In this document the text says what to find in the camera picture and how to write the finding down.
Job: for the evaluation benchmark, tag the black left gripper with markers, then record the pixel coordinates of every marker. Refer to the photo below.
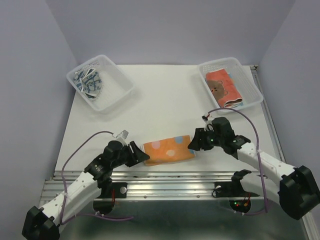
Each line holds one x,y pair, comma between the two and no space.
138,155

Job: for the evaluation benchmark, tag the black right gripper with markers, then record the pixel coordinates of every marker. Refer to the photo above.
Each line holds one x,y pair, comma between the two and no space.
198,139

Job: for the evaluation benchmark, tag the pastel orange dot towel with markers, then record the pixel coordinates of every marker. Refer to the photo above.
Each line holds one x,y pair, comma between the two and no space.
168,151

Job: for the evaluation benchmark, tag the small patterned towels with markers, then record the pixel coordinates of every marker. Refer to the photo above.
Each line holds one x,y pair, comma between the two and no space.
88,82

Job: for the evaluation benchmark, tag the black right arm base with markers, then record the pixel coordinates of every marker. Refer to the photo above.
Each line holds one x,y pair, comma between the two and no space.
229,189

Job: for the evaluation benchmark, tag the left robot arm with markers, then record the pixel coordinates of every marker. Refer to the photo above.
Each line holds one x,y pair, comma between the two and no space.
46,222

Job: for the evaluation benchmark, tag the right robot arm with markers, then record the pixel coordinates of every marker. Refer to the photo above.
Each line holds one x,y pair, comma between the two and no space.
294,189

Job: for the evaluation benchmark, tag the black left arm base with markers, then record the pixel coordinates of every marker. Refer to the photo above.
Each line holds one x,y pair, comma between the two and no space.
114,190

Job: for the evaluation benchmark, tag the white basket with towels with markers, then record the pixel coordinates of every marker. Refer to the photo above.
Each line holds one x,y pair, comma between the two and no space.
117,85

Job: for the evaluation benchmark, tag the white empty plastic basket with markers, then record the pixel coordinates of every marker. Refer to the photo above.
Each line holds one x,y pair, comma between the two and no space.
243,82

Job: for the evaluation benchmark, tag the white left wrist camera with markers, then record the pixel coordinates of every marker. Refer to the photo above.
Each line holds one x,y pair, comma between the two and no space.
121,137

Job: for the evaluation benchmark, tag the aluminium mounting rail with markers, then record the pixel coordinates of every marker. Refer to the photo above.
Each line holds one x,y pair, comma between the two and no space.
161,185

